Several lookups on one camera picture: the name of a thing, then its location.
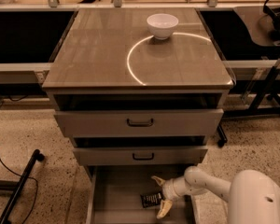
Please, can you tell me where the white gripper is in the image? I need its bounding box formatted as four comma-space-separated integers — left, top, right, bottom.
151, 175, 180, 219

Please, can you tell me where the black rxbar chocolate bar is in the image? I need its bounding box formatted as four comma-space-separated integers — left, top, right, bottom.
141, 191, 163, 208

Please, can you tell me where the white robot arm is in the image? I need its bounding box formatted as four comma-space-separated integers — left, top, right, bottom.
152, 166, 280, 224

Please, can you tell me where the bottom drawer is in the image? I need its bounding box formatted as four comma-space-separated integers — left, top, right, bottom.
86, 165, 196, 224

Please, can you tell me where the drawer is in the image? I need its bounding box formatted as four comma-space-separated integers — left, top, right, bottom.
86, 165, 196, 224
73, 137, 207, 166
55, 94, 223, 137

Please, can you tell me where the top drawer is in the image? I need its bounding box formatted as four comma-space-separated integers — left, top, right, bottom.
55, 94, 223, 137

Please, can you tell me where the middle drawer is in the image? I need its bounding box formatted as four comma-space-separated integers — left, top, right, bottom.
73, 137, 207, 166

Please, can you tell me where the grey drawer cabinet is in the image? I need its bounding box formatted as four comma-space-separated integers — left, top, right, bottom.
42, 7, 234, 179

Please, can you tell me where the black caster leg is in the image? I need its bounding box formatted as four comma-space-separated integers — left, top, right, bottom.
217, 125, 228, 147

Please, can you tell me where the black stand leg left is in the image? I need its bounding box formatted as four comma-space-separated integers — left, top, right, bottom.
0, 149, 45, 224

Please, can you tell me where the white ceramic bowl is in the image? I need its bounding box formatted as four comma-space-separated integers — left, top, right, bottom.
147, 13, 179, 40

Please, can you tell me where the black middle drawer handle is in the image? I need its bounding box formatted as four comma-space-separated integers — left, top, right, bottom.
132, 153, 155, 161

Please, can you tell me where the black drawer handle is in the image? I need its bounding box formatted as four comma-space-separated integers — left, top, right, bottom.
126, 119, 154, 127
132, 153, 155, 161

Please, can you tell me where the black top drawer handle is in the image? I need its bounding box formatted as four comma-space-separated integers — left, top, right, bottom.
126, 119, 154, 127

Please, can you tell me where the black floor cable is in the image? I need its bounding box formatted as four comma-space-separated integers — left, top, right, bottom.
0, 142, 39, 224

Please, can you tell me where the black table frame right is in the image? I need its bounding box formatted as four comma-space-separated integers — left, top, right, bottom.
224, 58, 280, 118

